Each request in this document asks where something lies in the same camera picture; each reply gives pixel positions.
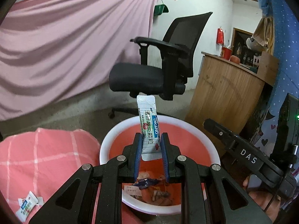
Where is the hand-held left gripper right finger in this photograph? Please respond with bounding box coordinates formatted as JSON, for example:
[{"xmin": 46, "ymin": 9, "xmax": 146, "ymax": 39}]
[{"xmin": 161, "ymin": 133, "xmax": 279, "ymax": 224}]

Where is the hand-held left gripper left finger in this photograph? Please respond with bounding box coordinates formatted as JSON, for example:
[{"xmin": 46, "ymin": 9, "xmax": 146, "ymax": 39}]
[{"xmin": 28, "ymin": 133, "xmax": 143, "ymax": 224}]

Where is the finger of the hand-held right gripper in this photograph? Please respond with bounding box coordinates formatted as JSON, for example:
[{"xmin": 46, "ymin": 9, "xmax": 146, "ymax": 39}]
[{"xmin": 203, "ymin": 118, "xmax": 237, "ymax": 153}]

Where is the red basin with white rim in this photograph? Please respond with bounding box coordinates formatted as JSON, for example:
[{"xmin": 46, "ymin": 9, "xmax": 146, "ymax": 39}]
[{"xmin": 100, "ymin": 115, "xmax": 221, "ymax": 216}]

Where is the white sachet with blue label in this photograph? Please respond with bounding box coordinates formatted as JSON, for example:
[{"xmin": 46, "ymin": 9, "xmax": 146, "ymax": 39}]
[{"xmin": 137, "ymin": 95, "xmax": 162, "ymax": 161}]

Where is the person's right hand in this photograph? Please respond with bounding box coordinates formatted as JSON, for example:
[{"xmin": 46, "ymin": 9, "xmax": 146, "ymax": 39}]
[{"xmin": 243, "ymin": 176, "xmax": 288, "ymax": 223}]

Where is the wooden cabinet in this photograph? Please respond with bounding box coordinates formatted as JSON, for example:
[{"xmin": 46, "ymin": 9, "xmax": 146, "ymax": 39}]
[{"xmin": 184, "ymin": 51, "xmax": 281, "ymax": 150}]

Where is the white paper slip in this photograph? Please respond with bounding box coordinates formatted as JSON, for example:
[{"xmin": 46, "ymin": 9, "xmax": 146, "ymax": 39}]
[{"xmin": 124, "ymin": 185, "xmax": 143, "ymax": 199}]

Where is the orange snack wrapper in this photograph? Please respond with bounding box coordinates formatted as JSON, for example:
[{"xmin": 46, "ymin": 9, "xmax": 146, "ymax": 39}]
[{"xmin": 141, "ymin": 188, "xmax": 180, "ymax": 206}]

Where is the black office chair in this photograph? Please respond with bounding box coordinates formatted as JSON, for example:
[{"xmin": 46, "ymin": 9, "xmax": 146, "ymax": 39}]
[{"xmin": 109, "ymin": 12, "xmax": 213, "ymax": 120}]

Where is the red cup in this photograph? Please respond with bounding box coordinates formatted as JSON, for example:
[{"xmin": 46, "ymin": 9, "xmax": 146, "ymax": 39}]
[{"xmin": 221, "ymin": 47, "xmax": 233, "ymax": 59}]

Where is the red hanging ornament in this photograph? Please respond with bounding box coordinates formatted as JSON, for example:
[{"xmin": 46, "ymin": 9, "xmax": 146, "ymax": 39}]
[{"xmin": 216, "ymin": 27, "xmax": 224, "ymax": 45}]

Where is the beige hanging bag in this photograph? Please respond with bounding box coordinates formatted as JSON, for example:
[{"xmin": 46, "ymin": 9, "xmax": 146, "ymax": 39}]
[{"xmin": 245, "ymin": 16, "xmax": 275, "ymax": 55}]

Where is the blue dotted curtain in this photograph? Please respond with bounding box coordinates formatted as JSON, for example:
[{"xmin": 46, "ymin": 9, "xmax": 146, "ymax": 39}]
[{"xmin": 257, "ymin": 0, "xmax": 299, "ymax": 159}]

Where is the torn white sachet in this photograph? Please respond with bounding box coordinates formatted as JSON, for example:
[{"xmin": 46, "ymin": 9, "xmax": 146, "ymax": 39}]
[{"xmin": 16, "ymin": 191, "xmax": 44, "ymax": 222}]

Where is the pink hanging cloth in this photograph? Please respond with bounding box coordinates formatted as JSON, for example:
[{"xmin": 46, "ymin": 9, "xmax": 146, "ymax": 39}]
[{"xmin": 0, "ymin": 0, "xmax": 160, "ymax": 122}]

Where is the green hanging dustpan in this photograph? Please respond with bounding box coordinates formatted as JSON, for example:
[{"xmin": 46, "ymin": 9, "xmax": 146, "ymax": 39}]
[{"xmin": 154, "ymin": 4, "xmax": 169, "ymax": 17}]

